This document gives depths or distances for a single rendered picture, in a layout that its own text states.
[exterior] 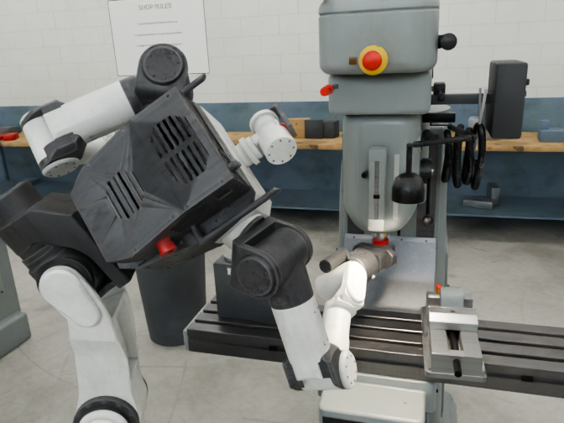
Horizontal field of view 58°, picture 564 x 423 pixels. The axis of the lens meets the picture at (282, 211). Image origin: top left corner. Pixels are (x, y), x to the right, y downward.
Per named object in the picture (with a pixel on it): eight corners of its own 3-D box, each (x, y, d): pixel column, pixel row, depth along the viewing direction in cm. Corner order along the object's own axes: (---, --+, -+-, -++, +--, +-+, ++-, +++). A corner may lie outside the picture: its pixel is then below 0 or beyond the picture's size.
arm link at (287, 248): (294, 315, 94) (271, 248, 91) (254, 317, 99) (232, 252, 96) (321, 287, 103) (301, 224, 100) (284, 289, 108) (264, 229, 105)
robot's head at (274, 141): (250, 157, 100) (288, 131, 99) (235, 128, 107) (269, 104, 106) (266, 176, 105) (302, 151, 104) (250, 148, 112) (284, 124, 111)
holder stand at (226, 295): (282, 326, 157) (279, 265, 151) (217, 316, 164) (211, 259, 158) (294, 306, 168) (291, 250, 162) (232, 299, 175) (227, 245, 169)
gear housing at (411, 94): (431, 115, 118) (433, 70, 115) (327, 116, 125) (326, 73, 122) (431, 99, 149) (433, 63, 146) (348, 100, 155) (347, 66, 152)
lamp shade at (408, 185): (402, 206, 111) (403, 178, 109) (385, 197, 117) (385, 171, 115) (430, 201, 113) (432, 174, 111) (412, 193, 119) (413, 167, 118)
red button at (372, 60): (381, 70, 104) (381, 49, 103) (361, 71, 105) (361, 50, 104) (382, 70, 107) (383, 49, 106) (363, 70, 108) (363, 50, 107)
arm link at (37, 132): (97, 177, 124) (26, 181, 107) (80, 141, 125) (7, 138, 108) (125, 155, 119) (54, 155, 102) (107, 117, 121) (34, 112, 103)
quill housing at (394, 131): (418, 238, 132) (423, 112, 122) (338, 234, 137) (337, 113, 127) (420, 215, 149) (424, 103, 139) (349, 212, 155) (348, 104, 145)
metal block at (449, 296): (462, 315, 142) (464, 295, 140) (440, 313, 143) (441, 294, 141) (461, 305, 147) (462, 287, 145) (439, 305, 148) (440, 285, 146)
